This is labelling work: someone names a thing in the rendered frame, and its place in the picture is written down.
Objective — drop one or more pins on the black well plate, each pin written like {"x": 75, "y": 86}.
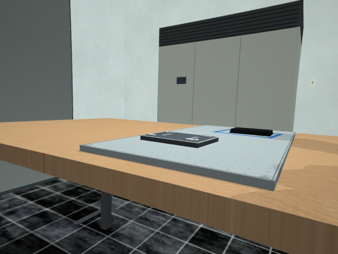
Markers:
{"x": 251, "y": 131}

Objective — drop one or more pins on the light grey flat base plate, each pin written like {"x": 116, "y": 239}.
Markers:
{"x": 248, "y": 160}

